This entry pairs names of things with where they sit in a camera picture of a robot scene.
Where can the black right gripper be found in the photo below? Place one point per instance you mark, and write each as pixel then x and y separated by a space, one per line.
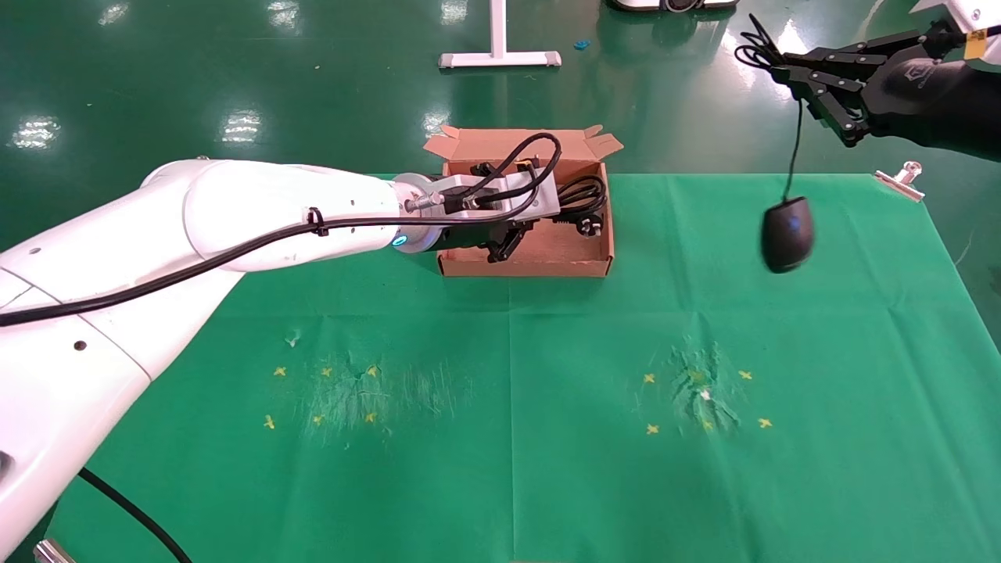
pixel 938 102

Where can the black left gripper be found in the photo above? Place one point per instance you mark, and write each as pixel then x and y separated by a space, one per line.
pixel 461 238

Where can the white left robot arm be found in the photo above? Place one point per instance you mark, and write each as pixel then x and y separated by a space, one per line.
pixel 235 195

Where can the dark wheeled robot base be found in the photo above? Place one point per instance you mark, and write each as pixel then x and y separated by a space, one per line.
pixel 672 5

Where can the open brown cardboard box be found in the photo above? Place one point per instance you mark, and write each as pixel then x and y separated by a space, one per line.
pixel 547 250

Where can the silver binder clip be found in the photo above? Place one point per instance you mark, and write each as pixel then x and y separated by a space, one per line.
pixel 899 184
pixel 51 554

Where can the white stand base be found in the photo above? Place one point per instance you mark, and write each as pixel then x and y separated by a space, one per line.
pixel 500 59

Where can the green table cloth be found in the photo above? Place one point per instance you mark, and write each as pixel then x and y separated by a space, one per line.
pixel 547 430

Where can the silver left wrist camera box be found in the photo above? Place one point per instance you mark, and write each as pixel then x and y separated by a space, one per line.
pixel 547 205

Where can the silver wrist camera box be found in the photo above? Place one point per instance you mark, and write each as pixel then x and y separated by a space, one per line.
pixel 547 205
pixel 970 12

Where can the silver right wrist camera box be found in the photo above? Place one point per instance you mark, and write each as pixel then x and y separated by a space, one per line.
pixel 970 12

